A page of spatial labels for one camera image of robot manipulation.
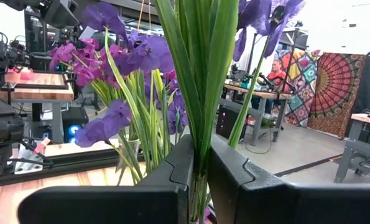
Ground blue-violet flower bunch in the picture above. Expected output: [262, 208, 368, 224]
[154, 0, 307, 224]
[74, 1, 190, 184]

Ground red mandala tapestry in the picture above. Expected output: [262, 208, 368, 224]
[307, 52, 366, 139]

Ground black aluminium table frame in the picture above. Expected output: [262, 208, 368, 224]
[0, 148, 148, 189]

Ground multicolour patchwork tapestry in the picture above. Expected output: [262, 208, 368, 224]
[274, 48, 321, 127]

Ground smooth clear glass vase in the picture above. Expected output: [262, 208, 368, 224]
[115, 138, 144, 184]

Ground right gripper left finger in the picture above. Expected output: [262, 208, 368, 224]
[16, 133, 195, 224]

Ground wooden desk grey legs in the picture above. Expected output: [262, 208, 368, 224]
[223, 82, 293, 147]
[333, 112, 370, 184]

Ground magenta flower bunch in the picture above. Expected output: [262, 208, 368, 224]
[159, 68, 178, 93]
[49, 37, 120, 103]

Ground person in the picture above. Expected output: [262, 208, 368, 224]
[251, 58, 293, 122]

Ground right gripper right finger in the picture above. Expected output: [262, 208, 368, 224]
[207, 134, 370, 224]

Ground black equipment rack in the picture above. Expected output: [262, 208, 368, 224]
[24, 14, 80, 72]

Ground silver mounting bracket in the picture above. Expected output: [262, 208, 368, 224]
[13, 143, 45, 175]

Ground wooden background table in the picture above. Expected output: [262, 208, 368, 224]
[0, 70, 76, 144]

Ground black computer tower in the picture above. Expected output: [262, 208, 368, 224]
[62, 107, 89, 144]
[215, 105, 247, 141]

